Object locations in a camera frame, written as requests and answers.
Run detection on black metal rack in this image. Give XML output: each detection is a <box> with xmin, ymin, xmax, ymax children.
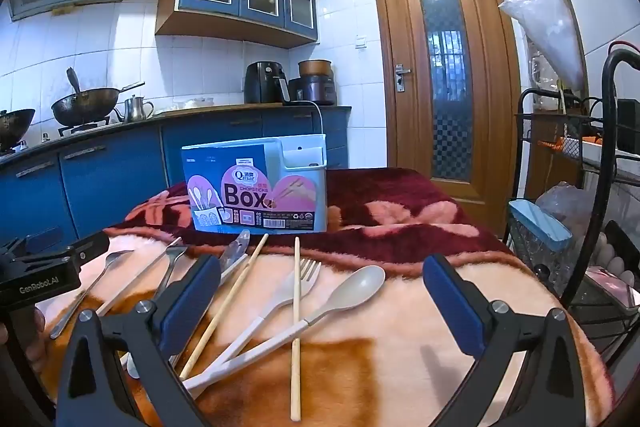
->
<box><xmin>502</xmin><ymin>42</ymin><xmax>640</xmax><ymax>388</ymax></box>

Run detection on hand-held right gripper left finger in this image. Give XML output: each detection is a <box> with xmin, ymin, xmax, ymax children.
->
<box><xmin>52</xmin><ymin>254</ymin><xmax>223</xmax><ymax>427</ymax></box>

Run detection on clear plastic bag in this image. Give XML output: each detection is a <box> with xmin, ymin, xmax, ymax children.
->
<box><xmin>537</xmin><ymin>181</ymin><xmax>603</xmax><ymax>235</ymax></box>

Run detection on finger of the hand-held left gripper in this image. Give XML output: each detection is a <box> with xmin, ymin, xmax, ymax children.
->
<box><xmin>64</xmin><ymin>230</ymin><xmax>111</xmax><ymax>265</ymax></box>

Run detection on beige plastic spoon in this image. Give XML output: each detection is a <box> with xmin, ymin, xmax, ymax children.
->
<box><xmin>184</xmin><ymin>265</ymin><xmax>387</xmax><ymax>400</ymax></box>

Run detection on red pink floral blanket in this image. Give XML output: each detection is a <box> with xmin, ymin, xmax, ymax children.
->
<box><xmin>37</xmin><ymin>167</ymin><xmax>618</xmax><ymax>427</ymax></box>

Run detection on black wok with handle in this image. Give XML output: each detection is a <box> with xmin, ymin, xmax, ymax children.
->
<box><xmin>51</xmin><ymin>81</ymin><xmax>146</xmax><ymax>128</ymax></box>

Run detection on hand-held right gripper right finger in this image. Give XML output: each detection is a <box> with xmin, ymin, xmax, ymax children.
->
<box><xmin>422</xmin><ymin>253</ymin><xmax>588</xmax><ymax>427</ymax></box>

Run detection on clear container with blue lid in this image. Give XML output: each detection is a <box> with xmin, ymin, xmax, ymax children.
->
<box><xmin>508</xmin><ymin>199</ymin><xmax>573</xmax><ymax>280</ymax></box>

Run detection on spatula handle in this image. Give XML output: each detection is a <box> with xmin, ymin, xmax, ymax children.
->
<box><xmin>66</xmin><ymin>67</ymin><xmax>85</xmax><ymax>96</ymax></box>

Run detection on wooden door with glass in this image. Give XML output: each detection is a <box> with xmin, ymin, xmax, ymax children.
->
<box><xmin>370</xmin><ymin>0</ymin><xmax>523</xmax><ymax>238</ymax></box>

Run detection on white plastic bag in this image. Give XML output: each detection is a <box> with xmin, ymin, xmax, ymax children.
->
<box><xmin>498</xmin><ymin>0</ymin><xmax>586</xmax><ymax>92</ymax></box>

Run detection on blue lower kitchen cabinets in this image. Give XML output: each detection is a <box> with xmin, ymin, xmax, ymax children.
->
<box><xmin>0</xmin><ymin>106</ymin><xmax>352</xmax><ymax>253</ymax></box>

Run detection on metal kettle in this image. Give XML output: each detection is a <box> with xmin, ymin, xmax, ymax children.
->
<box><xmin>116</xmin><ymin>95</ymin><xmax>155</xmax><ymax>124</ymax></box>

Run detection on beige plastic fork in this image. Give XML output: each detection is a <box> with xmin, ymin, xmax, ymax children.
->
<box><xmin>180</xmin><ymin>258</ymin><xmax>322</xmax><ymax>388</ymax></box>

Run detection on metal knife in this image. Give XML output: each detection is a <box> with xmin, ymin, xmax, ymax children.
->
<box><xmin>215</xmin><ymin>229</ymin><xmax>251</xmax><ymax>285</ymax></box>

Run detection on gas stove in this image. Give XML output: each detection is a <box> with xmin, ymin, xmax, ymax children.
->
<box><xmin>0</xmin><ymin>117</ymin><xmax>123</xmax><ymax>158</ymax></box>

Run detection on metal fork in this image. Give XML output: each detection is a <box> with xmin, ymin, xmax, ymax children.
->
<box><xmin>151</xmin><ymin>244</ymin><xmax>190</xmax><ymax>303</ymax></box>

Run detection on black air fryer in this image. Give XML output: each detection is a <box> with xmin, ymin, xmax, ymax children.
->
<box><xmin>244</xmin><ymin>61</ymin><xmax>291</xmax><ymax>106</ymax></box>

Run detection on wooden chopstick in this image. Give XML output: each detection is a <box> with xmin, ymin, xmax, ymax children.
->
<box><xmin>179</xmin><ymin>233</ymin><xmax>270</xmax><ymax>380</ymax></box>
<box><xmin>95</xmin><ymin>237</ymin><xmax>183</xmax><ymax>317</ymax></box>
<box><xmin>291</xmin><ymin>237</ymin><xmax>302</xmax><ymax>422</ymax></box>

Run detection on metal spoon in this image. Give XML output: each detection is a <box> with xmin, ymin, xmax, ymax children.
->
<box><xmin>50</xmin><ymin>249</ymin><xmax>135</xmax><ymax>340</ymax></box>

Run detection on white power cable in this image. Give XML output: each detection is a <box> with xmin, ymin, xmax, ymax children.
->
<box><xmin>282</xmin><ymin>101</ymin><xmax>326</xmax><ymax>138</ymax></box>

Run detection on person's left hand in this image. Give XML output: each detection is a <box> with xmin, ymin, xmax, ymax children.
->
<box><xmin>0</xmin><ymin>307</ymin><xmax>47</xmax><ymax>373</ymax></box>

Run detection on dark rice cooker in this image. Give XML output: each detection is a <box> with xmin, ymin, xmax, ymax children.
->
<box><xmin>289</xmin><ymin>59</ymin><xmax>336</xmax><ymax>106</ymax></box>

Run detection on blue white utensil box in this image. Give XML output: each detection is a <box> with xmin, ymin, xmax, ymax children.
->
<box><xmin>181</xmin><ymin>133</ymin><xmax>329</xmax><ymax>236</ymax></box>

